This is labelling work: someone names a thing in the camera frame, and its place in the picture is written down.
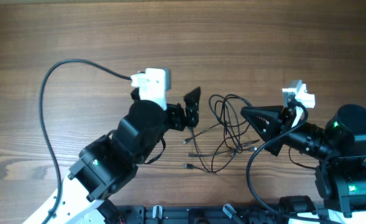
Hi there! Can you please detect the black usb cable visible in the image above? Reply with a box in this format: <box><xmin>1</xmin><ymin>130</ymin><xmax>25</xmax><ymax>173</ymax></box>
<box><xmin>182</xmin><ymin>93</ymin><xmax>261</xmax><ymax>174</ymax></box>

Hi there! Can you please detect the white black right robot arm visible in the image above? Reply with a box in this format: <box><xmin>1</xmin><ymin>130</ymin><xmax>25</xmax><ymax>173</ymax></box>
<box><xmin>240</xmin><ymin>101</ymin><xmax>366</xmax><ymax>218</ymax></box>

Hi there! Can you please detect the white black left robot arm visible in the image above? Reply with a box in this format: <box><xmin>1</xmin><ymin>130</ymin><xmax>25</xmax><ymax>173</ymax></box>
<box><xmin>26</xmin><ymin>88</ymin><xmax>201</xmax><ymax>223</ymax></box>

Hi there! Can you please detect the black left camera cable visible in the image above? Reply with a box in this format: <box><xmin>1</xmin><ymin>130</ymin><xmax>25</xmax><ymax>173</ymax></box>
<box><xmin>39</xmin><ymin>58</ymin><xmax>133</xmax><ymax>224</ymax></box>

